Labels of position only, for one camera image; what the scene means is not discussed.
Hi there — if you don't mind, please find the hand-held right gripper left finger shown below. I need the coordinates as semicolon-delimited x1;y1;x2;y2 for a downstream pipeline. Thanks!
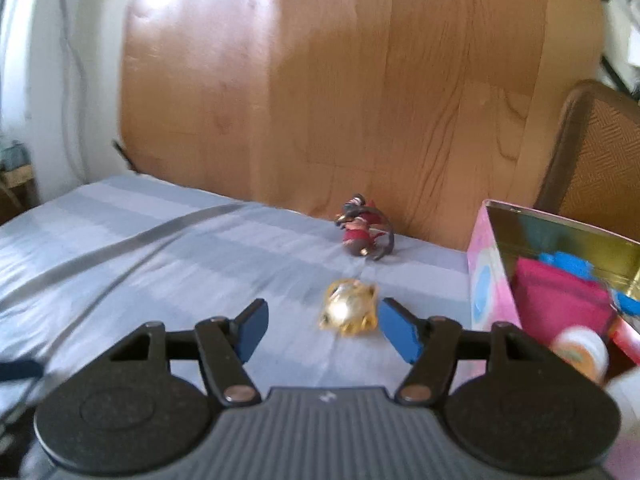
107;298;270;407

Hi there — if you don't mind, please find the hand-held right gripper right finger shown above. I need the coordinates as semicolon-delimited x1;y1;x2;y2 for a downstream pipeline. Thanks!
378;298;552;407

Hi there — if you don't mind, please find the gold toy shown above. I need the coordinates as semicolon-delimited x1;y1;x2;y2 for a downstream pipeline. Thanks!
318;278;379;336

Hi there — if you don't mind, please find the pink box with gold lining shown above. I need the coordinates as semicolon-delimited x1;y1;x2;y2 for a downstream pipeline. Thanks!
466;199;640;387

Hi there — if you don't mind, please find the magenta pouch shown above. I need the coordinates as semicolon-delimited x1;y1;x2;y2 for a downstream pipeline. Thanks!
515;257;619;357

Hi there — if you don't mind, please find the white and orange bottle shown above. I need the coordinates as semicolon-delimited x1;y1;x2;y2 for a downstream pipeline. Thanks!
549;325;611;387

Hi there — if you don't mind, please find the small red box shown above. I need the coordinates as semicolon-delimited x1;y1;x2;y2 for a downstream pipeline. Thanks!
612;317;640;362

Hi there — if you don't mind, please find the white charger adapter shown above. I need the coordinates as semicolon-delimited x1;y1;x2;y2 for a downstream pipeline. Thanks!
602;366;640;480

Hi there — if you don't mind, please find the dark red figurine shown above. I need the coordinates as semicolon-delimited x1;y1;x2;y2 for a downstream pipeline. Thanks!
334;192;397;262

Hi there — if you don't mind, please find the grey striped bedsheet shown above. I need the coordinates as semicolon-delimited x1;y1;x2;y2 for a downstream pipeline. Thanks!
0;175;474;463

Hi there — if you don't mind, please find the brown wicker chair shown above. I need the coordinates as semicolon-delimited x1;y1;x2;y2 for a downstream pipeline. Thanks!
532;79;640;247

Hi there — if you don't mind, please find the wooden side table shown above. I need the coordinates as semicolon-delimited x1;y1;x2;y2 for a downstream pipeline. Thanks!
0;137;40;223

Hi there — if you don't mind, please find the black headboard bracket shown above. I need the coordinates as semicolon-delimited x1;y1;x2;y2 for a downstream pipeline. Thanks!
112;138;139;174

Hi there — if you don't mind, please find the dark blue strap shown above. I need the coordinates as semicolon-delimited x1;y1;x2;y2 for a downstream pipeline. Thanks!
0;358;45;384

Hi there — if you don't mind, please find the grey wall cable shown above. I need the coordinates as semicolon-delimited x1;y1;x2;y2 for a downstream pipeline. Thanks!
57;0;90;182

